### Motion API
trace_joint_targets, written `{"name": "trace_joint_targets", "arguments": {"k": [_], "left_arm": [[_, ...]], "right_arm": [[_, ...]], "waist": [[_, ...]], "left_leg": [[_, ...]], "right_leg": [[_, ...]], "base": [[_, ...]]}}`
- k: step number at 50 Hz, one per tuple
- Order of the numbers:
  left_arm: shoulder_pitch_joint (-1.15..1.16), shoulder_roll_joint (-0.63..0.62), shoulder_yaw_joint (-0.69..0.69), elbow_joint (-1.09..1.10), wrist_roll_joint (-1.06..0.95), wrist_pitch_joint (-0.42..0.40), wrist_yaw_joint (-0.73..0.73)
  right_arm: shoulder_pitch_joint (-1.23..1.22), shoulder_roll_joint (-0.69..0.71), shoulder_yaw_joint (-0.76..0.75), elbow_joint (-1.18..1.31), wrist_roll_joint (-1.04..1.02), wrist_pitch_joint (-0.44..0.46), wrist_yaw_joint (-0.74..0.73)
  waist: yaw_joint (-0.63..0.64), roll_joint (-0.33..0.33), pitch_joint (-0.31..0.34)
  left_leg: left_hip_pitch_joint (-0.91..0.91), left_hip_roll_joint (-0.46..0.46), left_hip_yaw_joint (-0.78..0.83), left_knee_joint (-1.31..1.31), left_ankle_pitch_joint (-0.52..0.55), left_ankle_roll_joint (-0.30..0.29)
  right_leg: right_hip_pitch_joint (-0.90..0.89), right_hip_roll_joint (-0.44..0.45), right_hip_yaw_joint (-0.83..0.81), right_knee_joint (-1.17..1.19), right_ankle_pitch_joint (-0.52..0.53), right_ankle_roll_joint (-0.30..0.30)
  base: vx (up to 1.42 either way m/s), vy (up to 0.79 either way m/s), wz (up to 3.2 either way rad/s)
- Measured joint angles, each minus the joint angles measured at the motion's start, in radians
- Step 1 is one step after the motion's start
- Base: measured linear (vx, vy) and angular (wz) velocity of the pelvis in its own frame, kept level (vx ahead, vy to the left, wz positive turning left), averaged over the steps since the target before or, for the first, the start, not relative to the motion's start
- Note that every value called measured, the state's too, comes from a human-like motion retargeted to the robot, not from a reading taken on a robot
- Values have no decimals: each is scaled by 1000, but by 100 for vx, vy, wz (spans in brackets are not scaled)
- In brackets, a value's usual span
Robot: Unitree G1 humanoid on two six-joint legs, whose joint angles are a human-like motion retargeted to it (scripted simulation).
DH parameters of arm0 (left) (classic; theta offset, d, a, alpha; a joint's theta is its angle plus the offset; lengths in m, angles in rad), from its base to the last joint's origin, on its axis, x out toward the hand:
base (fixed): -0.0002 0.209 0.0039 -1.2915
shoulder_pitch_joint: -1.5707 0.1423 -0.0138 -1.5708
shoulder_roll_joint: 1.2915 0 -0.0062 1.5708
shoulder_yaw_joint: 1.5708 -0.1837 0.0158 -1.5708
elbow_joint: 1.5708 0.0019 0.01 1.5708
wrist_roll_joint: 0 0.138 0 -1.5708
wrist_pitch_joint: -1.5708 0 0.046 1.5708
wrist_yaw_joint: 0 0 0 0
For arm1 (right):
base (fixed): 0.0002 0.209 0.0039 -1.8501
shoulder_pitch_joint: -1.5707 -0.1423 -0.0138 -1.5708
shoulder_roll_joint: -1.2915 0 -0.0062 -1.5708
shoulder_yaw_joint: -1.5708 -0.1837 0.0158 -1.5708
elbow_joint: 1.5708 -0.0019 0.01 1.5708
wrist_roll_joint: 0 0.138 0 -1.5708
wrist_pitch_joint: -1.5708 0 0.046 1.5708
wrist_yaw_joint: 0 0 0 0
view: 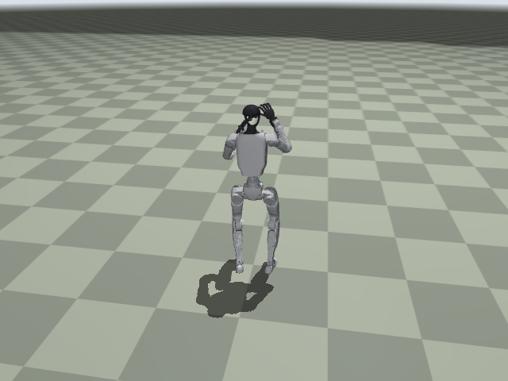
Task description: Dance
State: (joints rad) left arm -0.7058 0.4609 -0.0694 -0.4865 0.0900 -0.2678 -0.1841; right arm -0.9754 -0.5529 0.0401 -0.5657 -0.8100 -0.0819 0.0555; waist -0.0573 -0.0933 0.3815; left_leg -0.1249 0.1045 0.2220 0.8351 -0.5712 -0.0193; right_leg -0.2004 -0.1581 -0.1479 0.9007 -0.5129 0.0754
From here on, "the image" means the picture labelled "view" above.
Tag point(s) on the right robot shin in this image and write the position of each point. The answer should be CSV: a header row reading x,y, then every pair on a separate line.
x,y
272,241

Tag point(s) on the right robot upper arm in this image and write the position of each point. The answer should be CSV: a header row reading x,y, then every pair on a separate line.
x,y
272,139

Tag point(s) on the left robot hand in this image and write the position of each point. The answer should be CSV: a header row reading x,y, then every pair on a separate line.
x,y
241,127

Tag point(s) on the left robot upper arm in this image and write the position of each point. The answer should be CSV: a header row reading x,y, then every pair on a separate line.
x,y
229,146

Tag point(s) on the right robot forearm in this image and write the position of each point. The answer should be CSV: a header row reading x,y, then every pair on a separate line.
x,y
279,130

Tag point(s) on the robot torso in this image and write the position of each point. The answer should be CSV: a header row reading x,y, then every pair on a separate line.
x,y
252,160

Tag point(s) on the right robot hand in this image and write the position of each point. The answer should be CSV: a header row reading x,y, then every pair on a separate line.
x,y
268,113

